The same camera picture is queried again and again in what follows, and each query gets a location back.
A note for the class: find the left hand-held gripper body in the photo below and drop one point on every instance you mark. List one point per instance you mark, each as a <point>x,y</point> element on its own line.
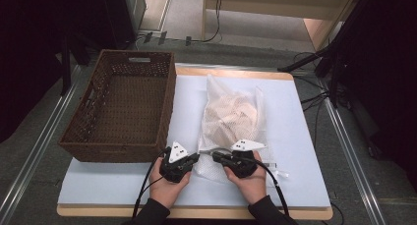
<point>177,151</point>

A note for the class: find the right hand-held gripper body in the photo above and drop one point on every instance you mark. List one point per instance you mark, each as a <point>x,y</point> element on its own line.
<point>246,146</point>

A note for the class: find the cream embroidered cloth garment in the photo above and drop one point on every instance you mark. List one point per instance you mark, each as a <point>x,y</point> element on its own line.
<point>229,117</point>

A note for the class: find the white mesh laundry bag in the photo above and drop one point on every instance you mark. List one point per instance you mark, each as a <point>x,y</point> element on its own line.
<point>229,87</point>

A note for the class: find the brown wicker basket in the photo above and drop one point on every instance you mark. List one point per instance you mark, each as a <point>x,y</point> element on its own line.
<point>128,100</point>

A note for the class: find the person's left hand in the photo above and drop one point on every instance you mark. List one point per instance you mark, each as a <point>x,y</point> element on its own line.
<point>167,192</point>

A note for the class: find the person's right hand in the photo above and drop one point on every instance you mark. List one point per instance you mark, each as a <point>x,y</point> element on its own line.
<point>252,189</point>

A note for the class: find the black metal stand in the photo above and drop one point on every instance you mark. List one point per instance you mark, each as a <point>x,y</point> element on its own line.
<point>327,51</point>

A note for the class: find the light wooden shelf unit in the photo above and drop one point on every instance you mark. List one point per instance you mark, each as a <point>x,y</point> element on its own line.
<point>275,5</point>

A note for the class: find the grey cabinet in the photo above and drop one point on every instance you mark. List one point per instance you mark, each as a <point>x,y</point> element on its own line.
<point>135,7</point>

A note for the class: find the metal floor rail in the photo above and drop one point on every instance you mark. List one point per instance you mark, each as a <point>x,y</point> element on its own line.
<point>36,146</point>
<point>350,149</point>

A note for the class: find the black upright post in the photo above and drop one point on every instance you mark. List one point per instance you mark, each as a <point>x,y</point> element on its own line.
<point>65,67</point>

